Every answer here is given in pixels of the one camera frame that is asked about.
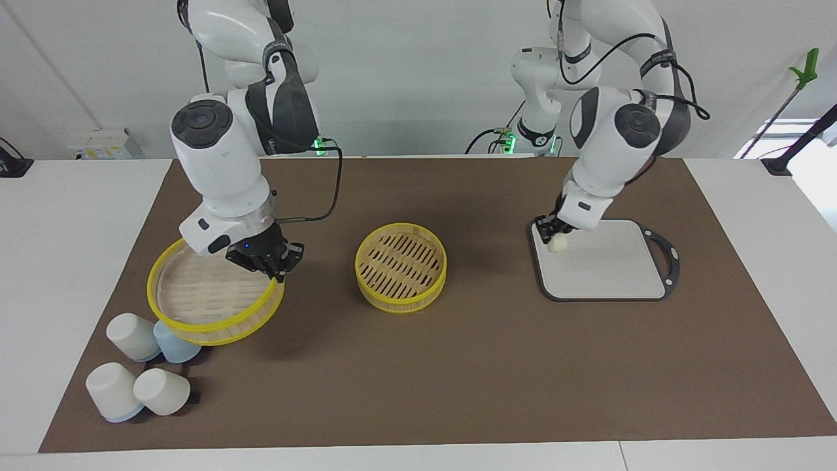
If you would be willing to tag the white steamed bun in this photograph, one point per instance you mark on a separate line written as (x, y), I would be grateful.
(558, 244)

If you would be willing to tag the brown table mat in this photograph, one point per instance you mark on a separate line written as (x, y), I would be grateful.
(458, 366)

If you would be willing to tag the black table clamp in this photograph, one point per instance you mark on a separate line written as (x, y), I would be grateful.
(13, 165)

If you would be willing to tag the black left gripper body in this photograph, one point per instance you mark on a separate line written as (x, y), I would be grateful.
(556, 226)

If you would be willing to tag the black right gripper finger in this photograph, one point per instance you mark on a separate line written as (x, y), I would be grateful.
(272, 271)
(285, 269)

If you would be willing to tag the yellow rimmed round bowl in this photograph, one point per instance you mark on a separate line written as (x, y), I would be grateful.
(203, 294)

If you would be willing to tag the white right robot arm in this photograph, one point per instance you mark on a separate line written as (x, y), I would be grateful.
(222, 157)

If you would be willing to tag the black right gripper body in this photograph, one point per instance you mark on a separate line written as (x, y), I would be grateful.
(265, 248)

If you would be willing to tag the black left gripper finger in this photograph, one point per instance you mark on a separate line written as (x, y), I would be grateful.
(545, 232)
(563, 233)

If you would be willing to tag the light blue bottle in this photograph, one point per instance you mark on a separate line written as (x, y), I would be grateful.
(176, 347)

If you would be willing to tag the black pole with clamp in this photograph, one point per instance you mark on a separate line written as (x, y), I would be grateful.
(778, 165)

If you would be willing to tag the green tipped pole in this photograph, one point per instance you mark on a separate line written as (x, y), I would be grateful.
(805, 70)

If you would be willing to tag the white cup with blue rim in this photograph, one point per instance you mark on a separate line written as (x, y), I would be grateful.
(112, 391)

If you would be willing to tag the white electrical box yellow labels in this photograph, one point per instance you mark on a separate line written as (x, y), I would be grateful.
(104, 144)

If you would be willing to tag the white cutting board grey rim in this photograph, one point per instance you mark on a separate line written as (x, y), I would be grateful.
(608, 268)

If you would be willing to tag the yellow bamboo steamer base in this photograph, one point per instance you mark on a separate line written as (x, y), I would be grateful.
(400, 265)

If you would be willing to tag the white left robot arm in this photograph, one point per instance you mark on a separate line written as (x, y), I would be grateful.
(621, 124)

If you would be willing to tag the white plastic cup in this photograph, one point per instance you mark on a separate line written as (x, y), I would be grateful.
(133, 337)
(162, 391)

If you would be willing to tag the green lit controller box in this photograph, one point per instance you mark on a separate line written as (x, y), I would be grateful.
(320, 145)
(507, 140)

